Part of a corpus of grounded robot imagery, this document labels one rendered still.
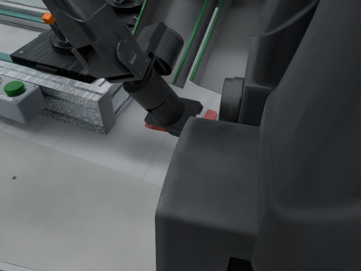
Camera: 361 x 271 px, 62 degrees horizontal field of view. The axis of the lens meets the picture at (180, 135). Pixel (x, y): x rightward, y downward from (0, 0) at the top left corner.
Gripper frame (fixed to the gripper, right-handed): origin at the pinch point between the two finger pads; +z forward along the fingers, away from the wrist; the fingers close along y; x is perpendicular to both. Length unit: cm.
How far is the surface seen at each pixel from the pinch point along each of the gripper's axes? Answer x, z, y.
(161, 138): 2.4, 2.5, 9.2
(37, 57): -1.4, -17.6, 38.9
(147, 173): 11.0, -0.6, 5.1
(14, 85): 7.8, -20.5, 32.6
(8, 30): -9, -17, 70
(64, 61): -3.2, -14.7, 32.5
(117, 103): -0.4, -4.6, 20.4
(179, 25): -17.8, -11.4, 7.5
